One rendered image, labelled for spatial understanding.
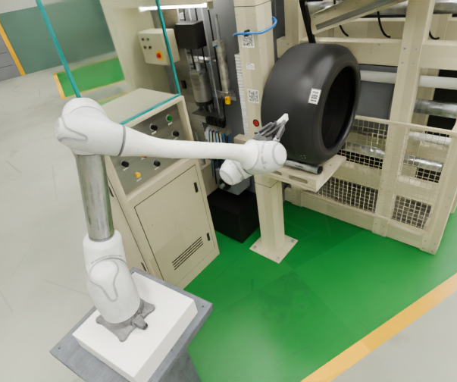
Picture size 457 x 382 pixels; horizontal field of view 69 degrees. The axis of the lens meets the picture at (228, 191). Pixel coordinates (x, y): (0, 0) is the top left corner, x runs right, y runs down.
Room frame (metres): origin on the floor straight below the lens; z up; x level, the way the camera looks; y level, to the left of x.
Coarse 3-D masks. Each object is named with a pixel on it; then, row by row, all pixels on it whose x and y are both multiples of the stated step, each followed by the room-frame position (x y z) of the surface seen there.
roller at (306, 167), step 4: (288, 160) 1.52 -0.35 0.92; (292, 160) 1.50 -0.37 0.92; (296, 160) 1.49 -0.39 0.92; (288, 164) 1.51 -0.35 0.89; (292, 164) 1.49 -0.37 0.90; (296, 164) 1.47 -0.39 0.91; (300, 164) 1.46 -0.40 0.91; (304, 164) 1.45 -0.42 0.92; (308, 164) 1.43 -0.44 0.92; (312, 164) 1.42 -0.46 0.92; (316, 164) 1.42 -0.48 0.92; (300, 168) 1.46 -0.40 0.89; (304, 168) 1.44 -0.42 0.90; (308, 168) 1.42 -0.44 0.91; (312, 168) 1.41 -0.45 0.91; (316, 168) 1.39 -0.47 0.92; (320, 168) 1.39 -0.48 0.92; (312, 172) 1.41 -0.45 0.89; (316, 172) 1.39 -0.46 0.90; (320, 172) 1.39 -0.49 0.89
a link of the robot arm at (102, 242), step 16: (64, 112) 1.06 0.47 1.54; (80, 160) 1.05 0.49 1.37; (96, 160) 1.05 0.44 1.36; (80, 176) 1.04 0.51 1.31; (96, 176) 1.04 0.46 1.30; (96, 192) 1.03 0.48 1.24; (96, 208) 1.02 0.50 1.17; (96, 224) 1.01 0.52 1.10; (112, 224) 1.05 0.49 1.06; (96, 240) 1.00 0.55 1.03; (112, 240) 1.02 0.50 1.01; (96, 256) 0.97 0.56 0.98; (112, 256) 0.98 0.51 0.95
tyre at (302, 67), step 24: (312, 48) 1.55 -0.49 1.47; (336, 48) 1.51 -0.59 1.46; (288, 72) 1.47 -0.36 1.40; (312, 72) 1.40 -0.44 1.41; (336, 72) 1.43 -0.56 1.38; (264, 96) 1.48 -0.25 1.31; (288, 96) 1.39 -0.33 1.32; (336, 96) 1.76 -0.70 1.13; (264, 120) 1.45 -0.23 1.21; (288, 120) 1.36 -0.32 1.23; (312, 120) 1.31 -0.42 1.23; (336, 120) 1.70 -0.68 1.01; (288, 144) 1.37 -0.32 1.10; (312, 144) 1.31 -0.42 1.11; (336, 144) 1.49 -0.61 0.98
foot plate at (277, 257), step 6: (258, 240) 1.86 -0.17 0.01; (288, 240) 1.80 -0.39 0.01; (294, 240) 1.78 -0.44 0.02; (252, 246) 1.80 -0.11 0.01; (258, 246) 1.79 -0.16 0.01; (282, 246) 1.75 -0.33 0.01; (288, 246) 1.74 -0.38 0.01; (258, 252) 1.73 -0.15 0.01; (264, 252) 1.72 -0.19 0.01; (270, 252) 1.71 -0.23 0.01; (276, 252) 1.70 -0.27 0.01; (282, 252) 1.69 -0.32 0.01; (270, 258) 1.65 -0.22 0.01; (276, 258) 1.64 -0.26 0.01; (282, 258) 1.63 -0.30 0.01
